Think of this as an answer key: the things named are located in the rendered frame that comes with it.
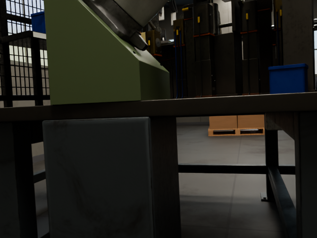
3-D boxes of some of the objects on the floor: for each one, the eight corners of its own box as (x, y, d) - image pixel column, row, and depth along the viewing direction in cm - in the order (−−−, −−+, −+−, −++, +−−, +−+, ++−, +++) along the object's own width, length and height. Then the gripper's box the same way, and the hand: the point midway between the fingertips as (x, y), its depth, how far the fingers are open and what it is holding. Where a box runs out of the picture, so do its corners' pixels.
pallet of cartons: (209, 131, 685) (208, 100, 681) (265, 130, 653) (264, 97, 649) (204, 136, 605) (203, 100, 601) (268, 135, 573) (267, 97, 569)
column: (162, 383, 77) (149, 116, 74) (54, 360, 86) (38, 121, 82) (186, 304, 107) (177, 111, 103) (104, 293, 115) (93, 114, 112)
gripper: (160, -27, 158) (162, 17, 159) (182, -12, 179) (184, 26, 180) (147, -23, 162) (150, 19, 163) (171, -9, 183) (172, 28, 184)
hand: (167, 21), depth 171 cm, fingers open, 13 cm apart
